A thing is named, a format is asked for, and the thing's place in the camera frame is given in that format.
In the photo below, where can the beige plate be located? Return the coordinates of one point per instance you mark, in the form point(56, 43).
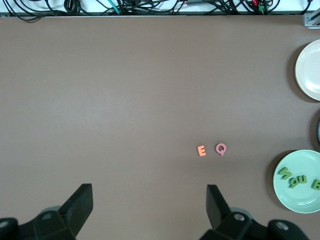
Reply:
point(310, 72)

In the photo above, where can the green foam letter g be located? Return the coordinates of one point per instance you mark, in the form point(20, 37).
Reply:
point(294, 184)

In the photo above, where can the blue plate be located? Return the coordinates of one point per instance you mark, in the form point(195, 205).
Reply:
point(319, 132)

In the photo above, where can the green terminal connector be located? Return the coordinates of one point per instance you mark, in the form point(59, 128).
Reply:
point(262, 8)

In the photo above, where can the green plate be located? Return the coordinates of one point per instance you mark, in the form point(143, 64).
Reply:
point(300, 202)

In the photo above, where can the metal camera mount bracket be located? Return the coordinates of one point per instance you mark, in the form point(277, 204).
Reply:
point(311, 21)

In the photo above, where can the green foam letter u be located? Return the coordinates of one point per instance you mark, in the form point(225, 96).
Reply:
point(303, 180)

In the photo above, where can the green foam letter N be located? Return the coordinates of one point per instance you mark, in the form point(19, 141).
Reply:
point(285, 173)

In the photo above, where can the pink foam letter Q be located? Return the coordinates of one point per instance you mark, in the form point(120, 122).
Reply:
point(218, 147)

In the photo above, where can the orange foam letter E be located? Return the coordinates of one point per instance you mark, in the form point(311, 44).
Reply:
point(200, 151)

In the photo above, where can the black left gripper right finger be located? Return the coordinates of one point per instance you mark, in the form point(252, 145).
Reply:
point(232, 225)

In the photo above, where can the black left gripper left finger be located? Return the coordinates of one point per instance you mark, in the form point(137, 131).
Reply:
point(62, 225)

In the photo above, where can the brown table cover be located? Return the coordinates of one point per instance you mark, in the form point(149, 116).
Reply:
point(125, 87)

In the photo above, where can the green foam letter B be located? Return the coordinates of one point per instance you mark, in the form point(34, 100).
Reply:
point(316, 184)

